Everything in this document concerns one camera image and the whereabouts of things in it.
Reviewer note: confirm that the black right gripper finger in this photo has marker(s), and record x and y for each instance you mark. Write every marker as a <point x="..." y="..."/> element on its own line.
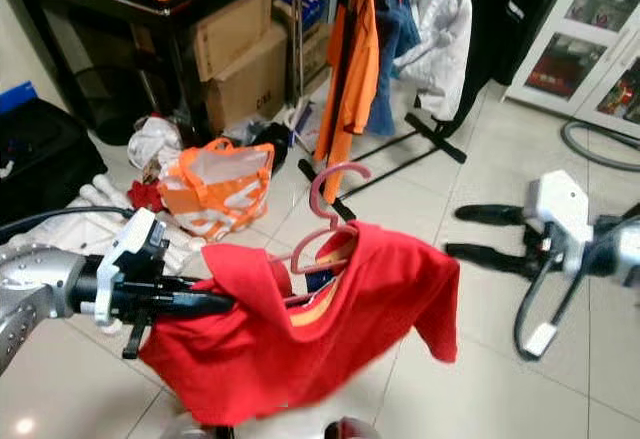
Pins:
<point x="495" y="262"/>
<point x="495" y="215"/>

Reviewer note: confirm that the red jersey navy tan trim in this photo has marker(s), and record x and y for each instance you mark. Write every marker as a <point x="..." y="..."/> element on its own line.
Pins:
<point x="260" y="359"/>

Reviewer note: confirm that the red plastic clothes hanger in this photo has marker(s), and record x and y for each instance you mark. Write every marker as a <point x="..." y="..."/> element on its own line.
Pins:
<point x="318" y="199"/>

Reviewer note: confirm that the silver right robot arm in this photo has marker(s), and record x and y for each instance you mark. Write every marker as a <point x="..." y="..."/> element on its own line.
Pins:
<point x="615" y="249"/>

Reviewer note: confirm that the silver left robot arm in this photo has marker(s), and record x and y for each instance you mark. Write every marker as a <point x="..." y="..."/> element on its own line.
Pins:
<point x="35" y="299"/>

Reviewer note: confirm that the orange white shopping bag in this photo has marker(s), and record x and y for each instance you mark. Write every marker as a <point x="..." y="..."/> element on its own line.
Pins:
<point x="190" y="194"/>

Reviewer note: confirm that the small red cloth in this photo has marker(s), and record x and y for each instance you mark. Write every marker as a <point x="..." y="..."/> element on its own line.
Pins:
<point x="146" y="195"/>

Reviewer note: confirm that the black fabric bag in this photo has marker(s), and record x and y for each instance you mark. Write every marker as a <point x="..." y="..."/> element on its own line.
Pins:
<point x="50" y="164"/>

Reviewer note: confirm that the white crumpled cloth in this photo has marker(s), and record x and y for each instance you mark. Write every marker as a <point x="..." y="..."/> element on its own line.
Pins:
<point x="155" y="141"/>

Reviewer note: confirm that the black plastic bag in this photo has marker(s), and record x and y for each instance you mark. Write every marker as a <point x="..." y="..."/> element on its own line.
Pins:
<point x="272" y="144"/>

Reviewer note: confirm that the white glass door cabinet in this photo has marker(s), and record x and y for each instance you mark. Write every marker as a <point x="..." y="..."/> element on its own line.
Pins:
<point x="575" y="49"/>

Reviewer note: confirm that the white cotton top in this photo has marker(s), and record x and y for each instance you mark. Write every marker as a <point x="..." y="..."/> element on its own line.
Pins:
<point x="445" y="34"/>

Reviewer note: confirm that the orange polo shirt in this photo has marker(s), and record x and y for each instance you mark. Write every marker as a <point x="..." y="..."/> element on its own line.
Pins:
<point x="360" y="79"/>

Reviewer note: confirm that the grey robot right foot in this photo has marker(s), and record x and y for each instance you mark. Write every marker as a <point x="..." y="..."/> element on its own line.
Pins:
<point x="350" y="429"/>

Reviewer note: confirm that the printed brown cardboard box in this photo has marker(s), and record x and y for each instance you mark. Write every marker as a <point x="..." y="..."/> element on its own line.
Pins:
<point x="250" y="87"/>

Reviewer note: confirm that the plain brown cardboard box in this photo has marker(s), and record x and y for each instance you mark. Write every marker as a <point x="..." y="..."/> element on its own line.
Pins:
<point x="230" y="31"/>

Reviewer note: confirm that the chrome upright pole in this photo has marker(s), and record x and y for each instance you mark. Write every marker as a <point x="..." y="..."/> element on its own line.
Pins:
<point x="295" y="29"/>

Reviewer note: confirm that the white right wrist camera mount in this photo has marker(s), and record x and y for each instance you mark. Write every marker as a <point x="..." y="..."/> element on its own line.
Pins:
<point x="560" y="204"/>

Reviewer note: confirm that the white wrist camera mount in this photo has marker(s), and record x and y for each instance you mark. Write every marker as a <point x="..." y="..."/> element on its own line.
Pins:
<point x="135" y="237"/>
<point x="560" y="204"/>

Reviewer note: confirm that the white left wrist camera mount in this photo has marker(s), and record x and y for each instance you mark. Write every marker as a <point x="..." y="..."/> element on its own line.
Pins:
<point x="135" y="237"/>

